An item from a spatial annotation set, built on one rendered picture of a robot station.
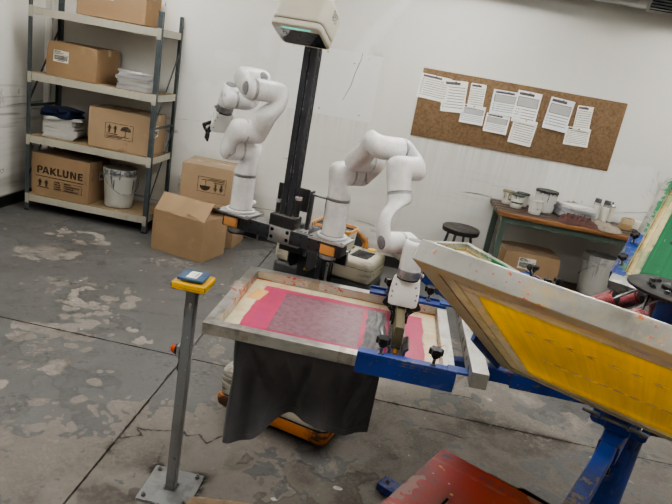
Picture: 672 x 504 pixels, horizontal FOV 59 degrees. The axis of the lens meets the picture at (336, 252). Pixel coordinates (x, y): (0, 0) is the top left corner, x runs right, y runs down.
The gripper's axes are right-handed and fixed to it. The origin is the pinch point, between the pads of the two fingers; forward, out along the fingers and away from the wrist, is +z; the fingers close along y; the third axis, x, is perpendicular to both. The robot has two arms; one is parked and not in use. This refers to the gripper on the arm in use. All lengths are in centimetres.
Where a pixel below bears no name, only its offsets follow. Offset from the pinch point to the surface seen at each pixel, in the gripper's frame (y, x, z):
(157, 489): 82, -8, 101
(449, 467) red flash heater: -10, 91, -9
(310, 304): 32.0, -10.7, 6.0
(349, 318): 16.7, -5.4, 6.0
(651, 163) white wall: -215, -380, -45
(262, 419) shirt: 38, 21, 37
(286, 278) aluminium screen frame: 45, -25, 3
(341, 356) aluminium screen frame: 16.0, 29.2, 4.0
